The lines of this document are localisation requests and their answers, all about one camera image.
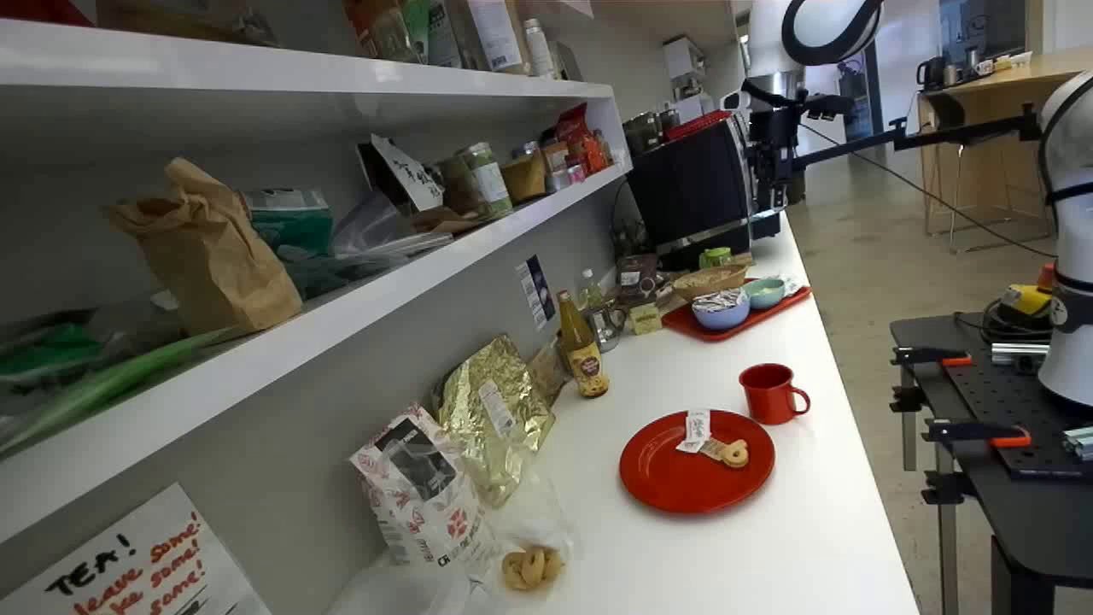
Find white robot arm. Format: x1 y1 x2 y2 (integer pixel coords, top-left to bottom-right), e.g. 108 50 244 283
1040 72 1093 405

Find red round plate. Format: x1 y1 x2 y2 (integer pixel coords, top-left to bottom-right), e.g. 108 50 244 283
618 410 777 514

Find gold foil bag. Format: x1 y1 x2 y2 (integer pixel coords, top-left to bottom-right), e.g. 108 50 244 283
437 337 553 509

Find white wall shelf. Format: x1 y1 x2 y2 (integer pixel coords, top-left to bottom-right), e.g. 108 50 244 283
0 18 628 539

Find brown paper bag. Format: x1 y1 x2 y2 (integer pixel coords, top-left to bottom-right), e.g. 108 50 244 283
111 158 303 333

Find glass jar with label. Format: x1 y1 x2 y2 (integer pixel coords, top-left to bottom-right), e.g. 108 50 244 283
465 141 514 218

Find white paper tag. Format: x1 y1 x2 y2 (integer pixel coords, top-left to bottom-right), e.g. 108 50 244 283
676 410 710 453

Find pastry in plastic bag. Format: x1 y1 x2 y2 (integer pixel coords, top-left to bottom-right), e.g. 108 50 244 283
503 545 565 595

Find orange handled clamp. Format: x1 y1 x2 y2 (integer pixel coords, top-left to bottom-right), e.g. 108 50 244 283
922 421 1031 451

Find red enamel cup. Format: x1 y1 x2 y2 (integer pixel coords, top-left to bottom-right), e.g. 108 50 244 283
738 363 813 422

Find black perforated work table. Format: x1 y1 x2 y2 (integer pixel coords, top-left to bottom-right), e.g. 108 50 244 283
891 309 1093 615

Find wooden table background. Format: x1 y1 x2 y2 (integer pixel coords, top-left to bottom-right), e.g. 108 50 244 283
916 45 1093 238

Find red tray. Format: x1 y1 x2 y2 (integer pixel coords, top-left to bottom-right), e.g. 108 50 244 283
659 283 813 345

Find black coffee machine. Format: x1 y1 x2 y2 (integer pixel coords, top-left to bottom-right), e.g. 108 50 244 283
628 108 783 268

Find teal small bowl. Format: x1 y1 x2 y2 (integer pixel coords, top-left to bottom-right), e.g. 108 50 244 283
746 277 787 309

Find white red printed bag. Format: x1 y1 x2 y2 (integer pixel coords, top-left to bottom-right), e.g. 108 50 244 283
348 405 483 568

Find white tea sign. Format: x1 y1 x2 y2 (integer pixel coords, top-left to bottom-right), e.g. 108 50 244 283
0 484 273 615

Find green plastic bags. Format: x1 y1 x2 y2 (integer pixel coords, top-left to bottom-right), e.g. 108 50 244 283
0 326 244 459

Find blue white bowl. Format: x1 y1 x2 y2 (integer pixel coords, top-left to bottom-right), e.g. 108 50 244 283
690 291 752 330

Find yellow liquid bottle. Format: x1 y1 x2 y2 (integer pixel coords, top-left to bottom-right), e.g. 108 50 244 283
556 291 609 398

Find small pastry on plate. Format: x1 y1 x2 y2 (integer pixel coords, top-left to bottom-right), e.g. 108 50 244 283
718 440 750 468

